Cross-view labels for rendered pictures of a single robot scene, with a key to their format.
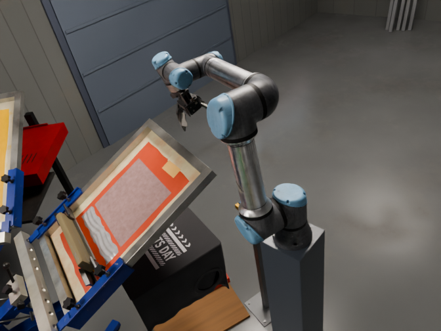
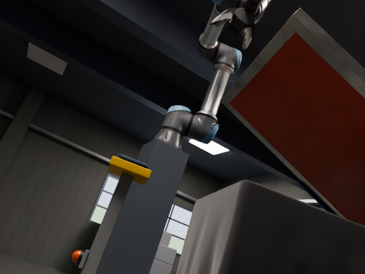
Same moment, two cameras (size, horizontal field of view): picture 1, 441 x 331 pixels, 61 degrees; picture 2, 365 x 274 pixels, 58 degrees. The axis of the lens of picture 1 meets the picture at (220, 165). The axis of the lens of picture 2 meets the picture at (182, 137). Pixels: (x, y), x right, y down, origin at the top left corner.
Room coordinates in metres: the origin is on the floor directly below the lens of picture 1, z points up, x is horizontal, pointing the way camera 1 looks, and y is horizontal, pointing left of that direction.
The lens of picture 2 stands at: (2.37, 0.36, 0.71)
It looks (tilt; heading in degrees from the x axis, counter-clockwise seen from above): 21 degrees up; 200
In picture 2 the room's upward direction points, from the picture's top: 20 degrees clockwise
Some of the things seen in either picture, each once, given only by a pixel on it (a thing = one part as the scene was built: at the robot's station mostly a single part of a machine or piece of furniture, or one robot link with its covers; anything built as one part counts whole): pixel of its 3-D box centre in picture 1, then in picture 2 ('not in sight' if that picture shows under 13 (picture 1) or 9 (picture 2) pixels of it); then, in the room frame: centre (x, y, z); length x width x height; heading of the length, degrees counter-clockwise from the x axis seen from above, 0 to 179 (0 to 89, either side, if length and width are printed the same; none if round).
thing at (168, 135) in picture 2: (291, 226); (169, 140); (0.95, -0.22, 1.25); 0.15 x 0.15 x 0.10
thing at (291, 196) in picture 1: (288, 204); (177, 120); (0.95, -0.21, 1.37); 0.13 x 0.12 x 0.14; 114
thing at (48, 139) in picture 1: (21, 155); not in sight; (2.20, 1.30, 1.06); 0.61 x 0.46 x 0.12; 177
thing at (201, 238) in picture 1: (157, 242); not in sight; (1.29, 0.38, 0.95); 0.48 x 0.44 x 0.01; 117
